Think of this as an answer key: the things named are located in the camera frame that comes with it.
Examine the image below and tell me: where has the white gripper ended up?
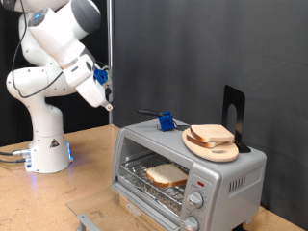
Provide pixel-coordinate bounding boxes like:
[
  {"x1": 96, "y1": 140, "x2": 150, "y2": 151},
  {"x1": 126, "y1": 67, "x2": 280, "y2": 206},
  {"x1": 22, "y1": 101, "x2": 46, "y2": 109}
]
[{"x1": 62, "y1": 53, "x2": 114, "y2": 112}]

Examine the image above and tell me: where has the metal spatula with blue block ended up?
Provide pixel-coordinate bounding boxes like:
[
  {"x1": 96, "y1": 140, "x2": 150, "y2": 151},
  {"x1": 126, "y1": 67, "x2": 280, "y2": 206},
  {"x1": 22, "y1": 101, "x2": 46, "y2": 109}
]
[{"x1": 137, "y1": 108, "x2": 192, "y2": 133}]

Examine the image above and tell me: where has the white bread slice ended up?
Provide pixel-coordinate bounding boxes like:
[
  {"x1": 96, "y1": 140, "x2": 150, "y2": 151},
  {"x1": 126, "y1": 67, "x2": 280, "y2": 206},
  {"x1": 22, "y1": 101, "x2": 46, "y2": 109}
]
[
  {"x1": 145, "y1": 163, "x2": 190, "y2": 189},
  {"x1": 190, "y1": 123, "x2": 236, "y2": 143},
  {"x1": 186, "y1": 134, "x2": 219, "y2": 149}
]

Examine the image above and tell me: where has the glass oven door with handle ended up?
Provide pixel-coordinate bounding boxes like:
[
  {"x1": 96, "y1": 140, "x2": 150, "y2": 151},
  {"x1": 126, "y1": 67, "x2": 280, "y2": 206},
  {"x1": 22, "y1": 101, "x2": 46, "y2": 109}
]
[{"x1": 65, "y1": 182, "x2": 182, "y2": 231}]

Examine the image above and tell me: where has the silver oven knob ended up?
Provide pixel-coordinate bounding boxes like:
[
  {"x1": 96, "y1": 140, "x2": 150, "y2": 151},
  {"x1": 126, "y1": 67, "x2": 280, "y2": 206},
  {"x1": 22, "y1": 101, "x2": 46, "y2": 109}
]
[
  {"x1": 186, "y1": 191, "x2": 205, "y2": 210},
  {"x1": 181, "y1": 215, "x2": 200, "y2": 231}
]

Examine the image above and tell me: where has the silver toaster oven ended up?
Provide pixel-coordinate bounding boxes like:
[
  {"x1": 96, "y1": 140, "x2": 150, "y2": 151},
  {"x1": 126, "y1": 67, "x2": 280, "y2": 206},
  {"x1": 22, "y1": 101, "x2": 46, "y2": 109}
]
[{"x1": 110, "y1": 115, "x2": 268, "y2": 231}]

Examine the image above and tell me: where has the black backdrop curtain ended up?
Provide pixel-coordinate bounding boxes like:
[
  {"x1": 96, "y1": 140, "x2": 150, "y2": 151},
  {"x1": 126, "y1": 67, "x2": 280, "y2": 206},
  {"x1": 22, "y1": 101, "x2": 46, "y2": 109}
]
[{"x1": 0, "y1": 0, "x2": 110, "y2": 147}]

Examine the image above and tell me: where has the vertical metal pole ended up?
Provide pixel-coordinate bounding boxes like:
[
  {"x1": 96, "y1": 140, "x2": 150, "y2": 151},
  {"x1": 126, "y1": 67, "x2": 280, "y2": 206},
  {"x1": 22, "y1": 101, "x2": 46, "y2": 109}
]
[{"x1": 106, "y1": 0, "x2": 115, "y2": 125}]

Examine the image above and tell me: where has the aluminium foil liner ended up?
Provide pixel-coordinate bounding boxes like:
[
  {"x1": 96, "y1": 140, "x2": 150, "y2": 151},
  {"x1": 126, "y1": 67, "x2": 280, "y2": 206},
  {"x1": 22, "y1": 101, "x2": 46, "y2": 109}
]
[{"x1": 123, "y1": 174, "x2": 182, "y2": 217}]

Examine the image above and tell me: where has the dark grey backdrop panel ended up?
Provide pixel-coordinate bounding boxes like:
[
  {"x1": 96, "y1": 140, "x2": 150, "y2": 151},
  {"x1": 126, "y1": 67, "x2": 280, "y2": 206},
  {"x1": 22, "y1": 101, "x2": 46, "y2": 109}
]
[{"x1": 114, "y1": 0, "x2": 308, "y2": 230}]

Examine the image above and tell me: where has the round wooden cutting board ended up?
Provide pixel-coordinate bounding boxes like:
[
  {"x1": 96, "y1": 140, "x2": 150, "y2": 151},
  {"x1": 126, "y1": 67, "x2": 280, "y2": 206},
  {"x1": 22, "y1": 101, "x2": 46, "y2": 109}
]
[{"x1": 181, "y1": 128, "x2": 240, "y2": 163}]

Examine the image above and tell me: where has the black metal bookend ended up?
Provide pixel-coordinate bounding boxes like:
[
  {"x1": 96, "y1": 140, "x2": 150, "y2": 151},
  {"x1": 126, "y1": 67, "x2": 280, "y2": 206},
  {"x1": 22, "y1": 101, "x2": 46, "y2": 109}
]
[{"x1": 221, "y1": 84, "x2": 252, "y2": 154}]

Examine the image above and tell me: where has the wrist camera with green sticker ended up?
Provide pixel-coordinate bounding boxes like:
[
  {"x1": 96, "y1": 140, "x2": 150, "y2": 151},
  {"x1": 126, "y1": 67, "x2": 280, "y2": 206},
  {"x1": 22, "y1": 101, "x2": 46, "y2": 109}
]
[{"x1": 103, "y1": 66, "x2": 114, "y2": 90}]

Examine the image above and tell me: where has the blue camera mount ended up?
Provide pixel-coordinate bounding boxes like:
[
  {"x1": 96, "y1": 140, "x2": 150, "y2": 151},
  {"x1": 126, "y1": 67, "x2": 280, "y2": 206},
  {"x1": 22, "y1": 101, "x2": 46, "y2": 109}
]
[{"x1": 93, "y1": 67, "x2": 110, "y2": 86}]

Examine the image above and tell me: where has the wire oven rack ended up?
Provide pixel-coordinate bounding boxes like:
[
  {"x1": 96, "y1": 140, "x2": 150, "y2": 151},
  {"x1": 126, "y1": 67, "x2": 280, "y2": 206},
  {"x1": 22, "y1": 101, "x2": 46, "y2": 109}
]
[{"x1": 118, "y1": 152, "x2": 191, "y2": 217}]

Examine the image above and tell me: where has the black cable with silver connector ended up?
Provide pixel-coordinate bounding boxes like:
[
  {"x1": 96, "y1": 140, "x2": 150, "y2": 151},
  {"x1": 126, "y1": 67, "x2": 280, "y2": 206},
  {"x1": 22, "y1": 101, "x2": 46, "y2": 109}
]
[{"x1": 0, "y1": 147, "x2": 32, "y2": 157}]

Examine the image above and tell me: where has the black base cable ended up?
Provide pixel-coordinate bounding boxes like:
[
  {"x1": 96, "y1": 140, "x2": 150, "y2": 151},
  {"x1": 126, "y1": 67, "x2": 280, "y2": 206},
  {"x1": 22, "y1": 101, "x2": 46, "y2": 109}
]
[{"x1": 0, "y1": 157, "x2": 28, "y2": 165}]

